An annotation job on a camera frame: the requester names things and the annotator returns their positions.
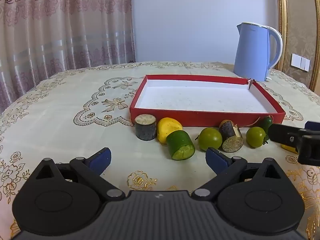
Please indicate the small dark green cucumber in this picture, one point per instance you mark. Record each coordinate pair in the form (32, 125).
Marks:
(265, 123)

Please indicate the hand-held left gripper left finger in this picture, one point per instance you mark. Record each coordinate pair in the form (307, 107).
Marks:
(101, 157)

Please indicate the beige floral curtain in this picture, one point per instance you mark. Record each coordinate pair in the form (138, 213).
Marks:
(62, 25)

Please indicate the white wall switch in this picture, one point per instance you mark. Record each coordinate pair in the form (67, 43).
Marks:
(300, 62)

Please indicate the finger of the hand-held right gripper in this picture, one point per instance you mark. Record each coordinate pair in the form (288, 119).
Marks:
(282, 133)
(313, 125)

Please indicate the dark eggplant chunk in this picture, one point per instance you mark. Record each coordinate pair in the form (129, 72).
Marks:
(231, 137)
(145, 130)

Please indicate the green round tomato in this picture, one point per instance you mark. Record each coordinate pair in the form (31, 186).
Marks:
(255, 136)
(210, 140)

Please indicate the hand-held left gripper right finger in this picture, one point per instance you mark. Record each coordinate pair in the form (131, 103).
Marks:
(216, 158)

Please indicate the red shallow cardboard box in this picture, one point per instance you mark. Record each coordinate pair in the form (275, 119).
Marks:
(200, 100)

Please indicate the green cucumber chunk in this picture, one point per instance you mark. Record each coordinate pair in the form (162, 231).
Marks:
(178, 142)

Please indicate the yellow mango half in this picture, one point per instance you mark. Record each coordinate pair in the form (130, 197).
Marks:
(288, 148)
(166, 128)

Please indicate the white kettle base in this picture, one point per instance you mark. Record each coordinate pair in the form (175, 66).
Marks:
(268, 79)

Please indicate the light blue electric kettle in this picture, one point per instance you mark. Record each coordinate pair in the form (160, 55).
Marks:
(252, 52)

